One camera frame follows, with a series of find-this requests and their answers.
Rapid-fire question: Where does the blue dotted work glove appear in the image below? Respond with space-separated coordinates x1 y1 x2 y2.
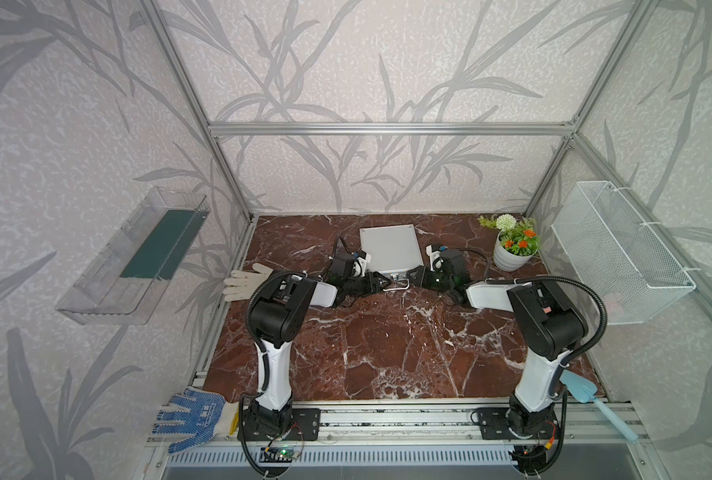
151 387 238 455

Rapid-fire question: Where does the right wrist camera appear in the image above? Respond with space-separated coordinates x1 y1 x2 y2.
426 243 448 271

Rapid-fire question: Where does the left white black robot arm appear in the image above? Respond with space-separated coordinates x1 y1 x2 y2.
223 251 392 415

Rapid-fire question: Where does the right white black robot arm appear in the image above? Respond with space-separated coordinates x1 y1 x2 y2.
407 244 608 430

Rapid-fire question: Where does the white work glove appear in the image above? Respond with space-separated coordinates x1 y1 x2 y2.
222 263 274 302

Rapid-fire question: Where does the light blue garden trowel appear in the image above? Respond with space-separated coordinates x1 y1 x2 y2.
560 370 639 444

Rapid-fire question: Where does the potted artificial flower plant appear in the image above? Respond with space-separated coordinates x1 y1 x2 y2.
478 214 541 272

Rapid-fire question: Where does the clear plastic wall shelf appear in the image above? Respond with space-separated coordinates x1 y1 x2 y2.
56 187 211 325

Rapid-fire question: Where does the white wire mesh basket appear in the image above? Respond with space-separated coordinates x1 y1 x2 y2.
552 181 696 325

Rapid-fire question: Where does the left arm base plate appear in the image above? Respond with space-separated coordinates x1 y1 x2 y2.
238 407 322 442

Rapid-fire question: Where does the green circuit board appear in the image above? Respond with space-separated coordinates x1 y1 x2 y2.
261 446 302 463

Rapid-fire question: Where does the silver aluminium poker case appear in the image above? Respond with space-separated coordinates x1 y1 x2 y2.
360 224 424 291

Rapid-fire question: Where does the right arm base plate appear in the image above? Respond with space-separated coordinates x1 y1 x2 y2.
471 407 558 442

